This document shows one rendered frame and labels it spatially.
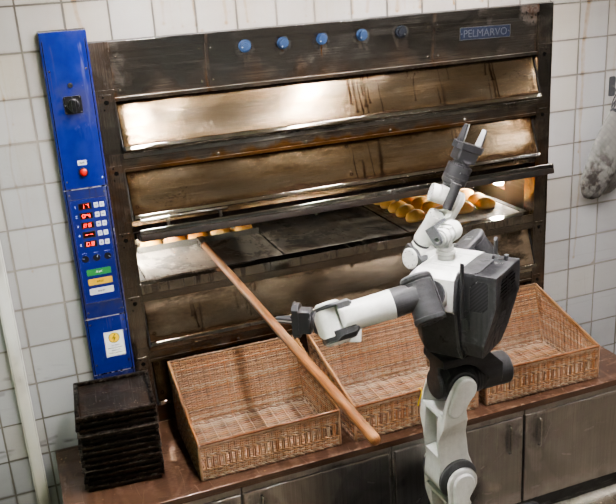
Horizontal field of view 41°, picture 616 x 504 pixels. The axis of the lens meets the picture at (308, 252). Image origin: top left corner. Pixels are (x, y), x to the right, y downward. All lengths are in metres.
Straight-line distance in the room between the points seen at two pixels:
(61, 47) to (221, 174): 0.75
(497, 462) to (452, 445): 0.71
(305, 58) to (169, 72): 0.53
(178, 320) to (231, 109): 0.86
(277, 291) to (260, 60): 0.94
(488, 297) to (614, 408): 1.42
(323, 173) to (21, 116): 1.16
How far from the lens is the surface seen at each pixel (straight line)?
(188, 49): 3.11
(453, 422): 2.79
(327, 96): 3.29
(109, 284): 3.18
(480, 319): 2.56
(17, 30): 3.02
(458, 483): 2.90
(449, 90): 3.52
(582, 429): 3.76
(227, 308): 3.35
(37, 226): 3.12
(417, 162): 3.49
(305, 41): 3.24
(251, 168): 3.23
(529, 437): 3.59
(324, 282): 3.47
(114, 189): 3.12
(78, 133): 3.03
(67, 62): 3.00
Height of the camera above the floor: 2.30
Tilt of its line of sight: 19 degrees down
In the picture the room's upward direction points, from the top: 4 degrees counter-clockwise
